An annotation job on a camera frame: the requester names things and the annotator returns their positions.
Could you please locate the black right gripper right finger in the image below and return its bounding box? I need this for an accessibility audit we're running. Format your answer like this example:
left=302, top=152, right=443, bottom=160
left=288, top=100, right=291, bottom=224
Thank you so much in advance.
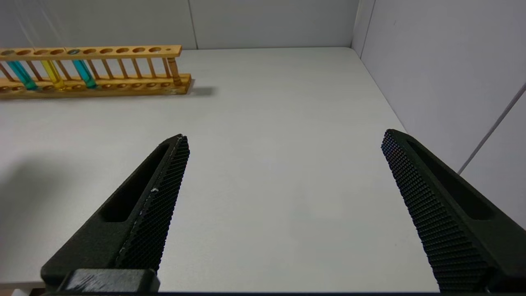
left=381, top=129, right=526, bottom=293

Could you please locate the wooden test tube rack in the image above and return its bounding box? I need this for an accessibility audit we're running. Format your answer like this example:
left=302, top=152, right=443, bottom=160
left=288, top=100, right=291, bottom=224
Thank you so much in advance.
left=0, top=45, right=192, bottom=99

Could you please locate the test tube with blue-green liquid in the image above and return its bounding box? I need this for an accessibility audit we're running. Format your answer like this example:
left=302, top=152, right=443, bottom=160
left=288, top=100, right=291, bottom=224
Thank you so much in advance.
left=41, top=4, right=99, bottom=90
left=0, top=16, right=38, bottom=91

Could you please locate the test tube with yellow liquid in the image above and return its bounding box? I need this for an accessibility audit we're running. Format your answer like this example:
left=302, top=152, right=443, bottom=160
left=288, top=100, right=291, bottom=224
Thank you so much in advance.
left=14, top=4, right=66, bottom=91

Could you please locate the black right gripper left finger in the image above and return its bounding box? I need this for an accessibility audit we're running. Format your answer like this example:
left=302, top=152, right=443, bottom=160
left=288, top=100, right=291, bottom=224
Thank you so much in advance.
left=40, top=134, right=190, bottom=289

